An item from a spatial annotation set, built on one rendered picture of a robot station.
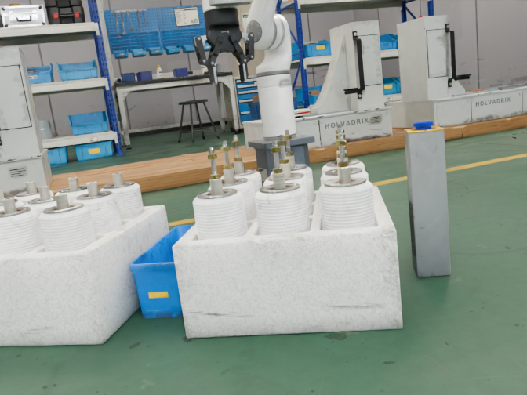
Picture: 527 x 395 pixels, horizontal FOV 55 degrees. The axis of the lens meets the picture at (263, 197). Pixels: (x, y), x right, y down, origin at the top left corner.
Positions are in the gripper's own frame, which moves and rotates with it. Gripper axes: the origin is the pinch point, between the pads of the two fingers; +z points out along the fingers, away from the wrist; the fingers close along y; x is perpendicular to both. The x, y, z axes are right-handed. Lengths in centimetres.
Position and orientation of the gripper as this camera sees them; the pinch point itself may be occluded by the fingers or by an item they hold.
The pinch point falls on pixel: (228, 77)
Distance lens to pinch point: 116.3
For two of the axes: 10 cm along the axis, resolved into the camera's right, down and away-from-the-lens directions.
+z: 1.2, 9.7, 2.0
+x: 4.3, 1.3, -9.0
